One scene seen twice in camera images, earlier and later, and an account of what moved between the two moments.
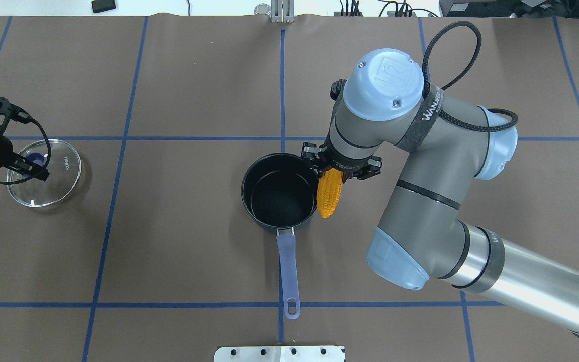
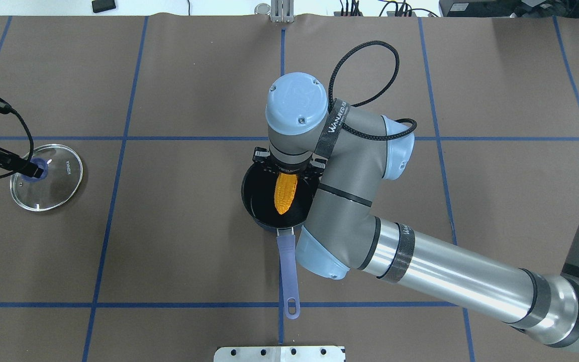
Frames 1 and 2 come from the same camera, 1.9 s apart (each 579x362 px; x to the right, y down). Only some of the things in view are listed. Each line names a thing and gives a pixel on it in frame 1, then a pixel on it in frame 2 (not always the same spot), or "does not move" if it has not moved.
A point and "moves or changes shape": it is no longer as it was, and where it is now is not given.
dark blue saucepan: (279, 191) does not move
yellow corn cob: (328, 189) moves or changes shape
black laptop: (549, 9) does not move
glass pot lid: (63, 163) does not move
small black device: (103, 5) does not move
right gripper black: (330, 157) -> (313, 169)
